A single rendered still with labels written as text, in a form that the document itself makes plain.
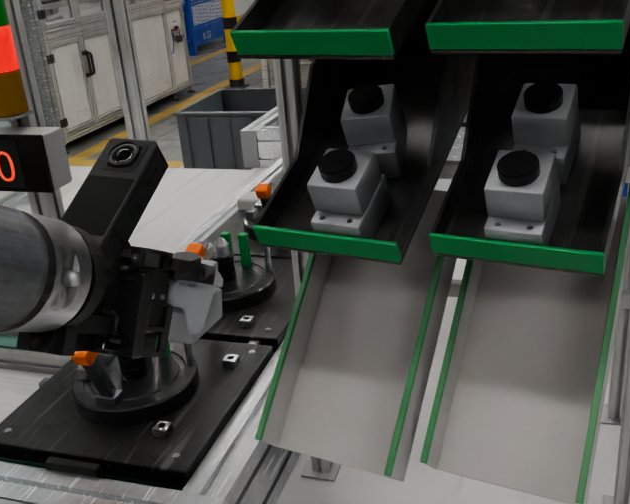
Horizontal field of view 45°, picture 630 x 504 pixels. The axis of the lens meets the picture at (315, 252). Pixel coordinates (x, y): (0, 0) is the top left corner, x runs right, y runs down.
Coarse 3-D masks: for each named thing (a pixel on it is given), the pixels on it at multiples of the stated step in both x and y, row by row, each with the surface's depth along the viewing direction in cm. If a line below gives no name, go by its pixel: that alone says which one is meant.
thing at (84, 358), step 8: (80, 352) 75; (88, 352) 75; (96, 352) 76; (80, 360) 75; (88, 360) 75; (96, 360) 77; (88, 368) 77; (96, 368) 77; (96, 376) 78; (104, 376) 78; (96, 384) 79; (104, 384) 79; (112, 384) 80; (104, 392) 80; (112, 392) 80
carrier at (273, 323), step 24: (240, 240) 109; (240, 264) 112; (264, 264) 111; (288, 264) 115; (240, 288) 104; (264, 288) 104; (288, 288) 107; (240, 312) 102; (264, 312) 101; (288, 312) 101; (216, 336) 97; (240, 336) 96; (264, 336) 95
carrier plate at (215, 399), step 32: (192, 352) 93; (224, 352) 92; (256, 352) 92; (64, 384) 88; (224, 384) 86; (32, 416) 83; (64, 416) 82; (192, 416) 81; (224, 416) 80; (0, 448) 79; (32, 448) 78; (64, 448) 77; (96, 448) 77; (128, 448) 76; (160, 448) 76; (192, 448) 76; (160, 480) 74
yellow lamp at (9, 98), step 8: (8, 72) 88; (16, 72) 88; (0, 80) 87; (8, 80) 88; (16, 80) 88; (0, 88) 87; (8, 88) 88; (16, 88) 89; (0, 96) 88; (8, 96) 88; (16, 96) 89; (24, 96) 90; (0, 104) 88; (8, 104) 88; (16, 104) 89; (24, 104) 90; (0, 112) 88; (8, 112) 89; (16, 112) 89; (24, 112) 90
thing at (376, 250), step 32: (416, 32) 77; (320, 64) 71; (352, 64) 77; (384, 64) 79; (416, 64) 78; (448, 64) 64; (320, 96) 71; (416, 96) 74; (448, 96) 65; (320, 128) 72; (416, 128) 71; (448, 128) 66; (416, 160) 68; (288, 192) 68; (416, 192) 62; (256, 224) 64; (288, 224) 66; (384, 224) 63; (416, 224) 62; (352, 256) 62; (384, 256) 60
